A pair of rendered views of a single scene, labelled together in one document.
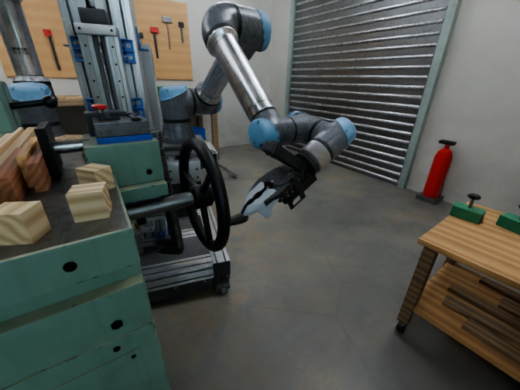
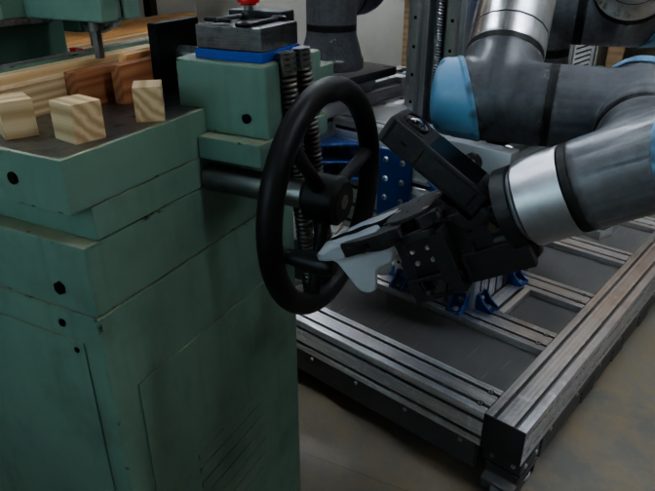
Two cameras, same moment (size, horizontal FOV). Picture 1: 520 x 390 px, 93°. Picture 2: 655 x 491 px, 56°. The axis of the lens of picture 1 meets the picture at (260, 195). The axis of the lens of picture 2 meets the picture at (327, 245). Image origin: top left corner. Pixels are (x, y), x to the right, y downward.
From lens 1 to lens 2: 51 cm
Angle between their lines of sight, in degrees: 54
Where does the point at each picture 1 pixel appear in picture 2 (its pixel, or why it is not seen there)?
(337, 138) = (613, 159)
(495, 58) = not seen: outside the picture
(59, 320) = (16, 240)
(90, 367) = (42, 323)
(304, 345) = not seen: outside the picture
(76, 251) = (17, 164)
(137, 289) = (77, 255)
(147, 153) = (248, 86)
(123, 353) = (69, 335)
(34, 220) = (15, 116)
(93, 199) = (63, 113)
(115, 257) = (47, 191)
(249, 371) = not seen: outside the picture
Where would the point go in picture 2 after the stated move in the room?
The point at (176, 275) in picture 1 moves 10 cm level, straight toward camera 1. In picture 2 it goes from (411, 386) to (387, 410)
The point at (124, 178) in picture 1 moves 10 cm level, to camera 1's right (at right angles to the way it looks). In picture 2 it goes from (214, 118) to (245, 138)
